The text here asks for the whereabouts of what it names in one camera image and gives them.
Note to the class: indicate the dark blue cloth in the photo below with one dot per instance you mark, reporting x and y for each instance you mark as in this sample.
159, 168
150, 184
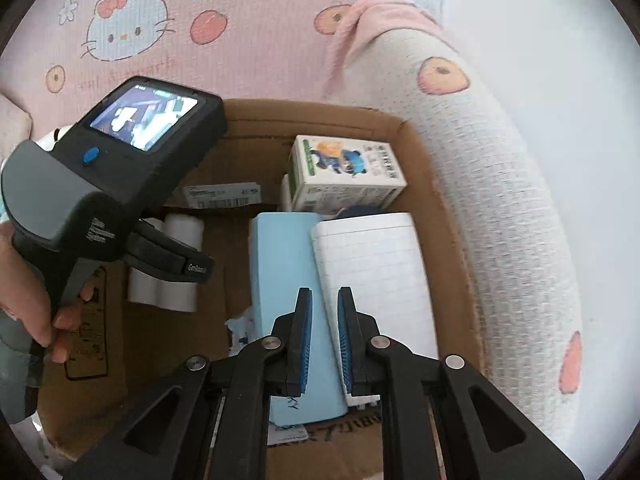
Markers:
360, 211

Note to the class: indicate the light blue wrapper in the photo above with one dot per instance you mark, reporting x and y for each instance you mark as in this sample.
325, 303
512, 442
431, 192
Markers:
242, 330

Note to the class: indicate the white tissue pack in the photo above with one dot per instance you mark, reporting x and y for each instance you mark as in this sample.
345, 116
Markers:
375, 270

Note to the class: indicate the person's left hand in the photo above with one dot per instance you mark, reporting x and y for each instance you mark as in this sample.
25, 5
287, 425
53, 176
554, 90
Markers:
25, 295

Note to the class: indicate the brown cardboard box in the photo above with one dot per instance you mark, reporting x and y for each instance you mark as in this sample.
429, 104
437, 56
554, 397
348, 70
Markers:
350, 125

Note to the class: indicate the pink and white printed blanket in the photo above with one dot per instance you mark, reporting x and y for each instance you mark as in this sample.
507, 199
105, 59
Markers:
250, 50

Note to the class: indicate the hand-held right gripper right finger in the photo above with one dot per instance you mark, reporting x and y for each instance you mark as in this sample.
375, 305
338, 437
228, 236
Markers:
345, 340

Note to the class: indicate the white box with panda print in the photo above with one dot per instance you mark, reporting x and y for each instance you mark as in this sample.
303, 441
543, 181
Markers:
345, 180

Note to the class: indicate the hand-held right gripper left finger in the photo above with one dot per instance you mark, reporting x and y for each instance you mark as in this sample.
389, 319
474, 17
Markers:
302, 340

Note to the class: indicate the white barcode label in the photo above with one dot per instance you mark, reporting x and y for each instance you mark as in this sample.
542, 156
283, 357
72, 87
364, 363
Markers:
222, 195

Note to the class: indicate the light blue box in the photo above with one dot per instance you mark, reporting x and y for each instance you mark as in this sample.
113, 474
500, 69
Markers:
280, 270

